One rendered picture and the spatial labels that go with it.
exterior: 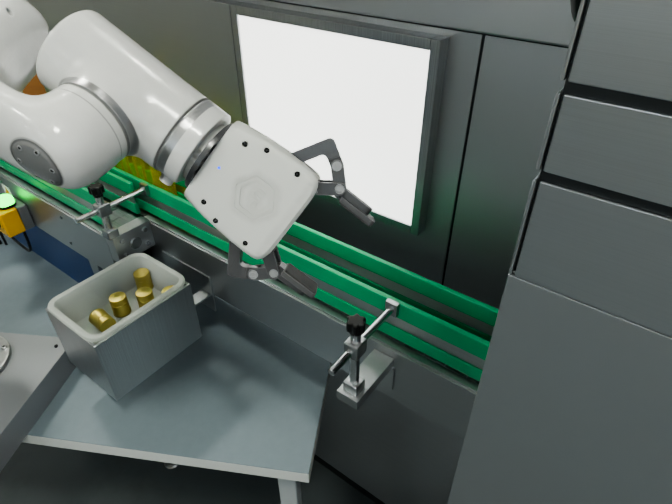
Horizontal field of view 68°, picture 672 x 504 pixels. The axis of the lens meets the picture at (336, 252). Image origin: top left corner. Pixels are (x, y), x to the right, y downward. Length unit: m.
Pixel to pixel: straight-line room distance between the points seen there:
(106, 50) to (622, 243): 0.44
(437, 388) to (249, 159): 0.53
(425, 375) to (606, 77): 0.59
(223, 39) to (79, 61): 0.60
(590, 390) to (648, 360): 0.06
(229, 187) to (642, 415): 0.40
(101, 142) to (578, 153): 0.36
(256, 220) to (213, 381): 0.78
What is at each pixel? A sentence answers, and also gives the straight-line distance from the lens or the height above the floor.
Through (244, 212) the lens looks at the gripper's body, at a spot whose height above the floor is 1.43.
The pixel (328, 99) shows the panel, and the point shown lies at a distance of 0.93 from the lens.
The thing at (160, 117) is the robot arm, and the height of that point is 1.51.
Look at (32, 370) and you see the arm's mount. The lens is 1.30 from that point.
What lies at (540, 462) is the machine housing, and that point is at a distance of 0.59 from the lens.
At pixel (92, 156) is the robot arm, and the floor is 1.50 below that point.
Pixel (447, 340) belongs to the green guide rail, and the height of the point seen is 1.11.
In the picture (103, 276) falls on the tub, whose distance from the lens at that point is 1.16.
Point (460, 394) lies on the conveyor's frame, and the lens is 0.84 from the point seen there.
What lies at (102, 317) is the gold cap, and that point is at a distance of 1.11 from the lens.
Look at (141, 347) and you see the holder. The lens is 1.08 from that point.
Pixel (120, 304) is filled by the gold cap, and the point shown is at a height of 0.98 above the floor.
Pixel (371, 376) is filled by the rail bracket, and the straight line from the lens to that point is 0.84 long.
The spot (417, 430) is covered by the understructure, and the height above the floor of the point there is 0.55.
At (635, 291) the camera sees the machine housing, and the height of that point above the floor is 1.44.
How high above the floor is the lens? 1.68
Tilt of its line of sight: 37 degrees down
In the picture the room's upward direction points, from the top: straight up
